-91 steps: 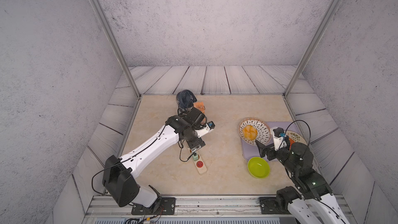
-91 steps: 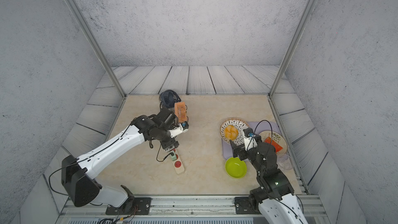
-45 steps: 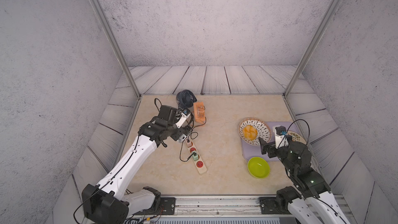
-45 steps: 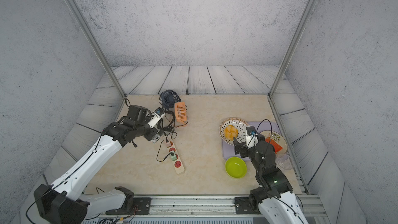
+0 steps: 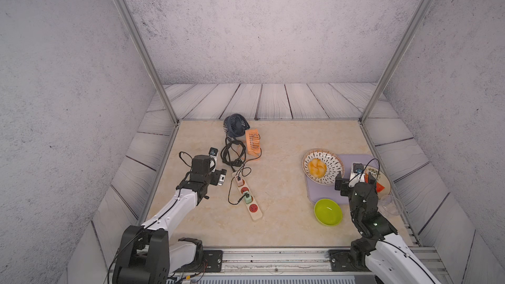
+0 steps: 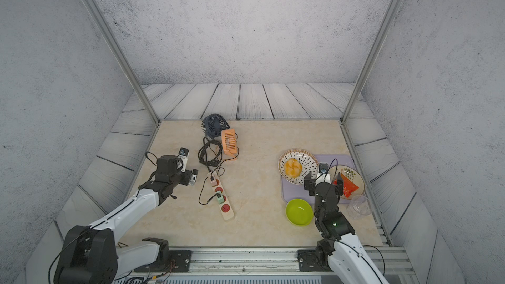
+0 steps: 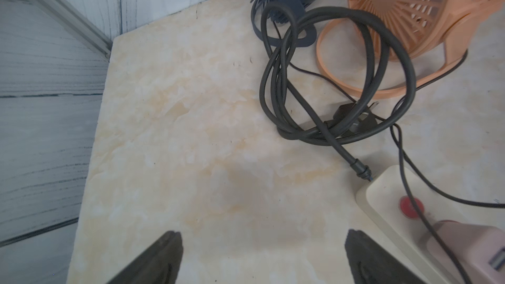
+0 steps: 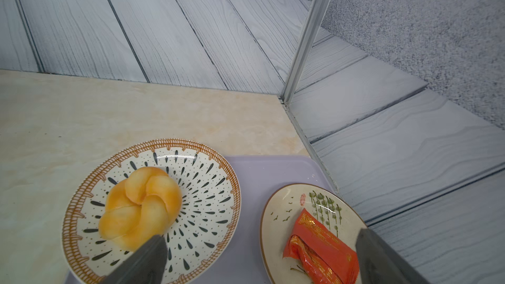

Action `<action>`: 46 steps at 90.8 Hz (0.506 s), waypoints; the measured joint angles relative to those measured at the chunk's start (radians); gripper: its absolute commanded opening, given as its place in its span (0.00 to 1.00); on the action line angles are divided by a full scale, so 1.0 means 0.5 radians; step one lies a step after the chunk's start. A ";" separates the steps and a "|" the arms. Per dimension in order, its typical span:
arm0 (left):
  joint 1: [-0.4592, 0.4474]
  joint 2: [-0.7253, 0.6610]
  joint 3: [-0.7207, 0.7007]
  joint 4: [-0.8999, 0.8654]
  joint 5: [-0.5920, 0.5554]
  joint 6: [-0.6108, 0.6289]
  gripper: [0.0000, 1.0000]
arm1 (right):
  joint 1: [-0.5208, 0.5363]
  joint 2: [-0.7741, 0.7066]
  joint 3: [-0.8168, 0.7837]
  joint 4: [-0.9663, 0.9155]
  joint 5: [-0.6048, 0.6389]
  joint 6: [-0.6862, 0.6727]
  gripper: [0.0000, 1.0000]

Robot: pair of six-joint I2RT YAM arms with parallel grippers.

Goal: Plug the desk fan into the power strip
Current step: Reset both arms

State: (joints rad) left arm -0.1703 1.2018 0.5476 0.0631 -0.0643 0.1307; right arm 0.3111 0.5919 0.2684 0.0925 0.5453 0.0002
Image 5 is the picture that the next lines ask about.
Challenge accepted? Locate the orange desk fan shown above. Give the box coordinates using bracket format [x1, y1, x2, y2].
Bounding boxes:
[245, 129, 262, 158]

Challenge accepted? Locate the patterned plate with brown rim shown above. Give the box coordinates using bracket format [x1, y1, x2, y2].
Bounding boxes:
[302, 149, 345, 185]

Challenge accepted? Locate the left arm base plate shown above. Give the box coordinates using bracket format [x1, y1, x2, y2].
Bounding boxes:
[170, 250, 223, 273]

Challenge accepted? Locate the yellow bread roll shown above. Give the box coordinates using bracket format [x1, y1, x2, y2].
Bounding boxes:
[308, 159, 327, 179]

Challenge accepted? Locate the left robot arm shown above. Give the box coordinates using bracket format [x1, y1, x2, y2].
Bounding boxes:
[106, 148, 227, 283]

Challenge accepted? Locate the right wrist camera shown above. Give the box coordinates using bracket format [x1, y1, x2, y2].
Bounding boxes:
[349, 163, 366, 188]

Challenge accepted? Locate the black fan cable to green plug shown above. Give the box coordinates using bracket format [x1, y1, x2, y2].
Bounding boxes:
[227, 165, 253, 206]

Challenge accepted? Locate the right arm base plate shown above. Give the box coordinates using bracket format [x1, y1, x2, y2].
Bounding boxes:
[328, 249, 369, 272]

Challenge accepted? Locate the clear plastic cup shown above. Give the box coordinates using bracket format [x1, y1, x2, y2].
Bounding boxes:
[378, 195, 404, 216]

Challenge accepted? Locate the aluminium mounting rail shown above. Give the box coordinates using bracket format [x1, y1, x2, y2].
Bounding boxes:
[103, 246, 455, 284]

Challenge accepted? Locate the dark blue desk fan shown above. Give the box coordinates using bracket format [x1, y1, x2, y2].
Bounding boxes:
[224, 113, 250, 139]

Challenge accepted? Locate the black power strip cord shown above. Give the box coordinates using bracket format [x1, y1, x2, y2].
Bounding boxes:
[220, 135, 248, 174]

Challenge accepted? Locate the white red power strip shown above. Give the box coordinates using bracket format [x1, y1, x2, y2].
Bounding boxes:
[233, 176, 263, 221]

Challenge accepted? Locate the red snack packet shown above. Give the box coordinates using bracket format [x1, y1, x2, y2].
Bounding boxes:
[365, 173, 385, 193]

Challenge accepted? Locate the pink USB charger plug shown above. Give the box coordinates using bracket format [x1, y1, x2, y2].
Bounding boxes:
[235, 176, 244, 187]

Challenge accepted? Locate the lime green bowl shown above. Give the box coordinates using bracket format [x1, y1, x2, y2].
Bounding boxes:
[314, 199, 343, 227]

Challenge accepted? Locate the floral plate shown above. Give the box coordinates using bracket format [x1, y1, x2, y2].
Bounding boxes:
[365, 166, 391, 200]

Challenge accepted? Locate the lavender tray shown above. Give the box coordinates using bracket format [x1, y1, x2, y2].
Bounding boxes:
[305, 154, 373, 205]

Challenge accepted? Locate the black fan cable to pink plug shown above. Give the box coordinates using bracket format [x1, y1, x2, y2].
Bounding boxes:
[235, 147, 264, 180]

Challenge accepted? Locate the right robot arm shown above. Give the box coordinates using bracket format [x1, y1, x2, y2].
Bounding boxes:
[331, 173, 440, 283]

